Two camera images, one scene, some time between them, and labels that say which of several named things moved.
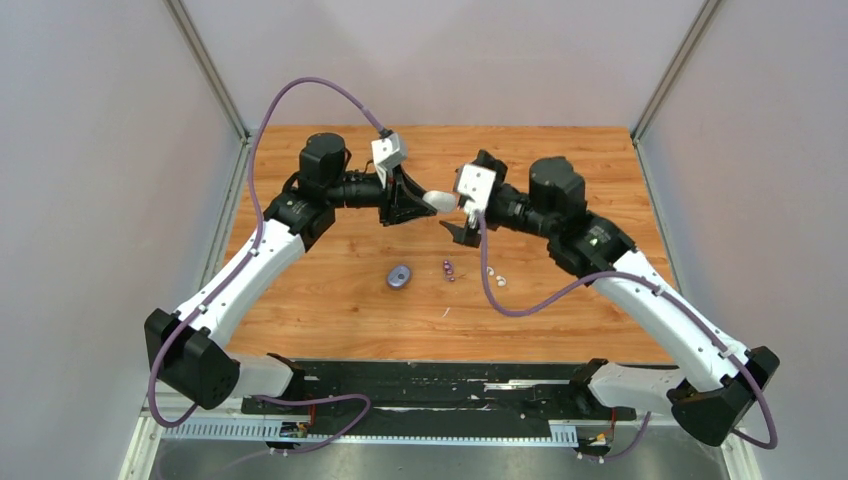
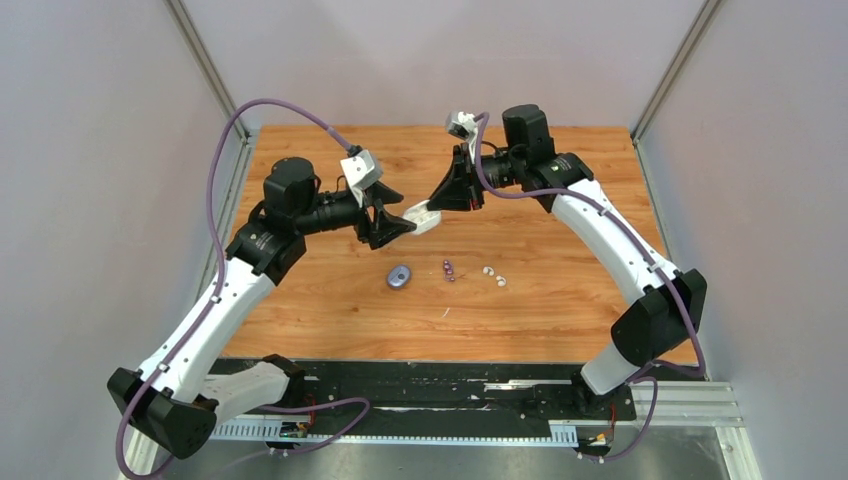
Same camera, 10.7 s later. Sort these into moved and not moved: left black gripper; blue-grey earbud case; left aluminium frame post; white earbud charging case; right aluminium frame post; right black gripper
Moved: white earbud charging case; left black gripper; right black gripper
Not moved: blue-grey earbud case; right aluminium frame post; left aluminium frame post
